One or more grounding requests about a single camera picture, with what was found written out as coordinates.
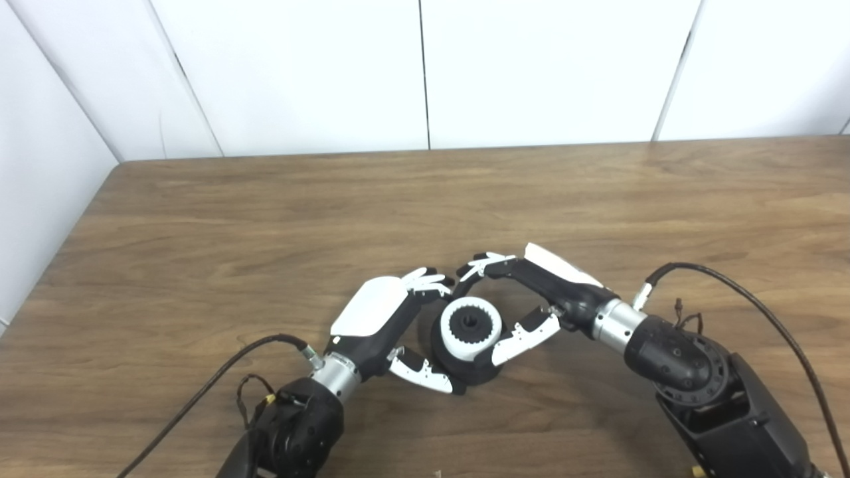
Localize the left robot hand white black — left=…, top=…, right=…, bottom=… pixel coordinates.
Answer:
left=323, top=266, right=467, bottom=396

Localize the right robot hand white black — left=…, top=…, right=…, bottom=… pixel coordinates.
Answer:
left=455, top=242, right=616, bottom=368

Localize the white toothed ring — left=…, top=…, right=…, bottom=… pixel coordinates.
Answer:
left=440, top=296, right=504, bottom=363

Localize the round black part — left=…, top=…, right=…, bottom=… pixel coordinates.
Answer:
left=430, top=295, right=513, bottom=386

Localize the thin right arm wire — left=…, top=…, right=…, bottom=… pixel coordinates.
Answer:
left=673, top=298, right=705, bottom=334

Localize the thin arm wire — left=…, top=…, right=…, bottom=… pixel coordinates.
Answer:
left=673, top=298, right=705, bottom=334
left=236, top=373, right=278, bottom=430

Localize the thin left arm wire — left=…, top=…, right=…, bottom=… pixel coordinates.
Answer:
left=236, top=373, right=278, bottom=430

